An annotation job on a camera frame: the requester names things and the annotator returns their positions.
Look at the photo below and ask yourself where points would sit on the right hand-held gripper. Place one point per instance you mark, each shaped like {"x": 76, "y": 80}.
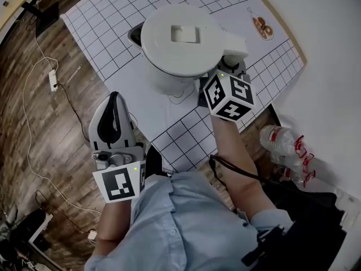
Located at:
{"x": 225, "y": 95}

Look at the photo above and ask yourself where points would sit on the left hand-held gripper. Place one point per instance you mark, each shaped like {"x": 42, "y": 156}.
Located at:
{"x": 118, "y": 183}

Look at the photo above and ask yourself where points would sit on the white electric kettle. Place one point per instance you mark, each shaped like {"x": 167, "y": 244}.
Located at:
{"x": 180, "y": 58}

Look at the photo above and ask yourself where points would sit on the person's right forearm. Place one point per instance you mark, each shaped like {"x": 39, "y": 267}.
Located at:
{"x": 239, "y": 165}

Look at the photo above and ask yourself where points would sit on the person's left forearm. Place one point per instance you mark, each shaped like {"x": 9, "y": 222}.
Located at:
{"x": 112, "y": 227}

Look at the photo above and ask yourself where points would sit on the clear plastic bottle red label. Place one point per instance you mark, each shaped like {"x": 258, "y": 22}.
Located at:
{"x": 293, "y": 168}
{"x": 277, "y": 140}

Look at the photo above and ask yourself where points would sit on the white power strip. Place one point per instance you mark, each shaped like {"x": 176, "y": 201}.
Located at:
{"x": 53, "y": 80}

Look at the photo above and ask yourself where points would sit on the white power adapter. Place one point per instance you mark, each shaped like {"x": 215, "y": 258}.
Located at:
{"x": 92, "y": 234}

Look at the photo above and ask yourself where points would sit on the white grid mat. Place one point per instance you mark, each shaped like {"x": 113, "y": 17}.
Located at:
{"x": 112, "y": 24}

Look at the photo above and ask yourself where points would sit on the light blue shirt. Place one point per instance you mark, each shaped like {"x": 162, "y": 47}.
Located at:
{"x": 183, "y": 224}

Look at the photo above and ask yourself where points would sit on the black waist pack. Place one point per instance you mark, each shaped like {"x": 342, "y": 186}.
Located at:
{"x": 307, "y": 241}

